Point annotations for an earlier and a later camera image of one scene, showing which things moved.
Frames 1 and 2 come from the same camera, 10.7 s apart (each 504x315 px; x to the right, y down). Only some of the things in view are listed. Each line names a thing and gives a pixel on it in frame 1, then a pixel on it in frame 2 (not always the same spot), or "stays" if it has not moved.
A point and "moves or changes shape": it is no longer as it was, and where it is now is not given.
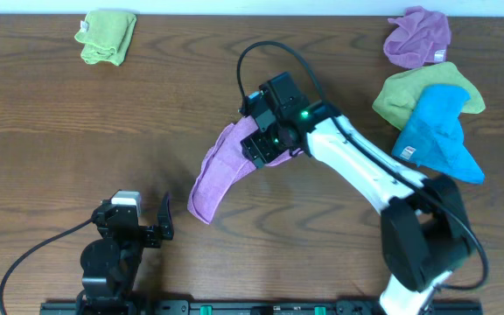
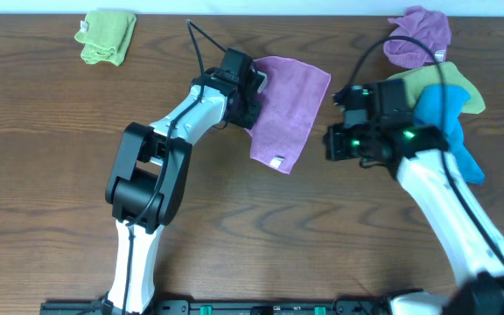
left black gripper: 154,234 to 249,121
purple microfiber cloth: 225,162 moves or changes shape
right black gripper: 255,147 to 332,142
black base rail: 262,307 stays
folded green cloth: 106,35 stays
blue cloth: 432,136 stays
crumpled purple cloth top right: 418,38 stays
